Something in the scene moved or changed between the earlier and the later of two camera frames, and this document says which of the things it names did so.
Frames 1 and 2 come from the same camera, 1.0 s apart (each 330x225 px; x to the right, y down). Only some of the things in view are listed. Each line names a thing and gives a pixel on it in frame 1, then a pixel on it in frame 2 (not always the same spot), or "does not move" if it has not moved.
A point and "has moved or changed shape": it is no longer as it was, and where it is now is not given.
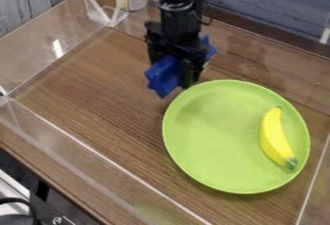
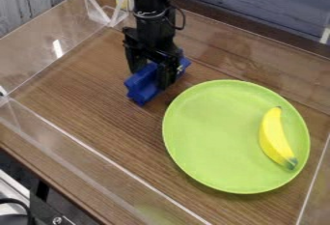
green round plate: (213, 138) does not move
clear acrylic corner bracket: (106, 14) does not move
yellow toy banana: (273, 138) does not move
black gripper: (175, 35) to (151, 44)
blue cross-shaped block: (165, 73) has moved or changed shape
